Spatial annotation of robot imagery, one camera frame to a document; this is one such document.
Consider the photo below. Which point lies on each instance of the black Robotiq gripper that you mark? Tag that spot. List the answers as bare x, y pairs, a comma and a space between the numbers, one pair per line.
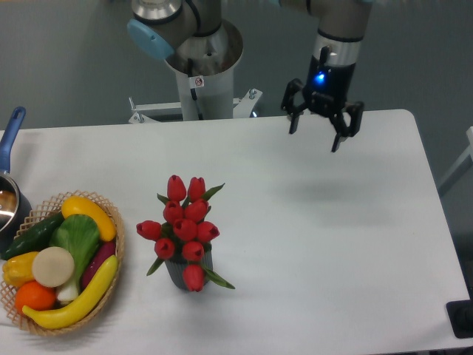
325, 93

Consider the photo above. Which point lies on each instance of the red tulip bouquet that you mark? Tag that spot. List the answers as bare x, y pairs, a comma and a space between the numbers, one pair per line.
185, 231

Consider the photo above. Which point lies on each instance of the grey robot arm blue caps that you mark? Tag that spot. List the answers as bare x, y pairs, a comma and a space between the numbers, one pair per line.
202, 49

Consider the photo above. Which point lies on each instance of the dark grey ribbed vase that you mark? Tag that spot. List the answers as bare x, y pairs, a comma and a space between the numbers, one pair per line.
177, 264

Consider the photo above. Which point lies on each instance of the black device at table edge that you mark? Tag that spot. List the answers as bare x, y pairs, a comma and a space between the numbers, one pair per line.
460, 316

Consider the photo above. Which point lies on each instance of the purple eggplant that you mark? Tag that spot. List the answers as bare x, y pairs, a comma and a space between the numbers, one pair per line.
104, 251

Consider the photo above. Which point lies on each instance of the yellow squash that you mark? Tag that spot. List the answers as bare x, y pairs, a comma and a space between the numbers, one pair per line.
83, 205

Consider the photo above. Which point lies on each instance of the green bok choy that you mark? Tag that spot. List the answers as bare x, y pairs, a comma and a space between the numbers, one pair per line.
79, 235

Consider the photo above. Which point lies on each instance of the woven wicker basket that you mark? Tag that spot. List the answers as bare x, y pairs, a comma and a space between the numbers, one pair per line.
44, 210

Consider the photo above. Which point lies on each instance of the dark green cucumber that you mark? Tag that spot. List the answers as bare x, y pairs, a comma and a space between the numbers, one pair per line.
35, 238

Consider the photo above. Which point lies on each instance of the beige round disc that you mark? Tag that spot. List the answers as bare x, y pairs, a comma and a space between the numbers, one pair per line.
53, 267

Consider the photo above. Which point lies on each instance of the yellow banana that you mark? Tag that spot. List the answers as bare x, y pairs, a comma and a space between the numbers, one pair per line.
82, 305

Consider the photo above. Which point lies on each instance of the yellow bell pepper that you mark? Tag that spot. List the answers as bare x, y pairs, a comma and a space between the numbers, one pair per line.
19, 269

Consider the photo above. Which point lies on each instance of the orange fruit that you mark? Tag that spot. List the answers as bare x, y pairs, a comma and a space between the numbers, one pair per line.
35, 296

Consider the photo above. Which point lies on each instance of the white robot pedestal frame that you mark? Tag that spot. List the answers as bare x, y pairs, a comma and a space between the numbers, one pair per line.
201, 98

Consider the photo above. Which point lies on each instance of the white frame at right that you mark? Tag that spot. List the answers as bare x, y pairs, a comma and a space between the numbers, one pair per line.
458, 169

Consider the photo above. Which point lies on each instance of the blue handled saucepan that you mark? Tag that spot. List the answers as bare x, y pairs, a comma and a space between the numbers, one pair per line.
15, 207

